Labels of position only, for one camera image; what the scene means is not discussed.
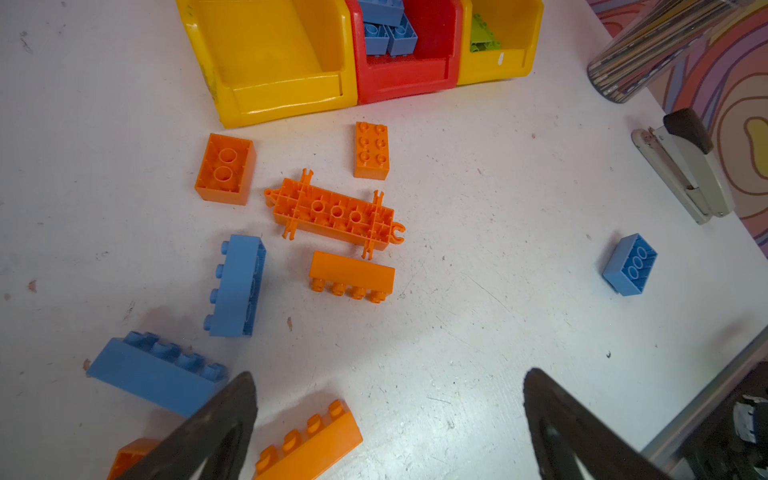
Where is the yellow plastic bin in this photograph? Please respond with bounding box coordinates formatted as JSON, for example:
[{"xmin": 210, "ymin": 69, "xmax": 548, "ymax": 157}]
[
  {"xmin": 458, "ymin": 0, "xmax": 544, "ymax": 85},
  {"xmin": 177, "ymin": 0, "xmax": 358, "ymax": 128}
]

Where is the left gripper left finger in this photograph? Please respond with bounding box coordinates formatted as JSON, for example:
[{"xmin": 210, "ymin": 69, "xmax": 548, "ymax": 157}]
[{"xmin": 121, "ymin": 372, "xmax": 258, "ymax": 479}]

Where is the right yellow plastic bin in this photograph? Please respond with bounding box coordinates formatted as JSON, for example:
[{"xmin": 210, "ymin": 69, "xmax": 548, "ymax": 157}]
[{"xmin": 458, "ymin": 0, "xmax": 544, "ymax": 85}]

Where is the stapler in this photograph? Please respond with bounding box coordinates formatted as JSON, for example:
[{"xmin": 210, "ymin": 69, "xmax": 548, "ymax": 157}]
[{"xmin": 631, "ymin": 108, "xmax": 735, "ymax": 225}]

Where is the orange lego chassis plate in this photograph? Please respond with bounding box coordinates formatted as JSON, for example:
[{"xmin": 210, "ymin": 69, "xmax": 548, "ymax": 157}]
[{"xmin": 264, "ymin": 169, "xmax": 406, "ymax": 260}]

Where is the orange lego brick on side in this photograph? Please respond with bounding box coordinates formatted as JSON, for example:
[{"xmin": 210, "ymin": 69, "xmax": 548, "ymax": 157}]
[{"xmin": 309, "ymin": 251, "xmax": 396, "ymax": 304}]

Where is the orange lego brick studs up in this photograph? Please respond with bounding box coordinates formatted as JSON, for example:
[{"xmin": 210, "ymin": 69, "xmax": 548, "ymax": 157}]
[{"xmin": 354, "ymin": 122, "xmax": 390, "ymax": 180}]

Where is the blue lego brick standing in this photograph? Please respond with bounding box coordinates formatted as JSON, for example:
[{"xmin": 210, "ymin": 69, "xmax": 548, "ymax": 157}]
[{"xmin": 204, "ymin": 235, "xmax": 266, "ymax": 337}]

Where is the left yellow plastic bin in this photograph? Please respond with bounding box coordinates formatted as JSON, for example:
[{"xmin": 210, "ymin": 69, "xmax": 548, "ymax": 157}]
[{"xmin": 177, "ymin": 0, "xmax": 358, "ymax": 128}]

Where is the orange lego brick upside down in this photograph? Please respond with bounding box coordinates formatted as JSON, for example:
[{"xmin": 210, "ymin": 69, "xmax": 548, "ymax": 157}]
[{"xmin": 195, "ymin": 133, "xmax": 256, "ymax": 206}]

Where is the red plastic bin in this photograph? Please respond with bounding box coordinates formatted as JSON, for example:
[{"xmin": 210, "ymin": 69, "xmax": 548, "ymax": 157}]
[{"xmin": 346, "ymin": 0, "xmax": 463, "ymax": 104}]

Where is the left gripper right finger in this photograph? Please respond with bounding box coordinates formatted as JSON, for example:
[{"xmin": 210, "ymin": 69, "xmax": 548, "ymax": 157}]
[{"xmin": 523, "ymin": 368, "xmax": 668, "ymax": 479}]

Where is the blue lego brick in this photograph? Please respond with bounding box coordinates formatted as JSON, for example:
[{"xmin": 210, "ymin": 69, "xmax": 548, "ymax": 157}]
[
  {"xmin": 358, "ymin": 0, "xmax": 404, "ymax": 26},
  {"xmin": 364, "ymin": 22, "xmax": 390, "ymax": 57},
  {"xmin": 602, "ymin": 234, "xmax": 658, "ymax": 296},
  {"xmin": 87, "ymin": 331, "xmax": 229, "ymax": 417},
  {"xmin": 386, "ymin": 15, "xmax": 418, "ymax": 57},
  {"xmin": 204, "ymin": 235, "xmax": 266, "ymax": 337}
]

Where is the green lego brick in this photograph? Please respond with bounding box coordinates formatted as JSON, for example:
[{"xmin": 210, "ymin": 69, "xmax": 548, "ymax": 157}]
[{"xmin": 469, "ymin": 13, "xmax": 501, "ymax": 53}]

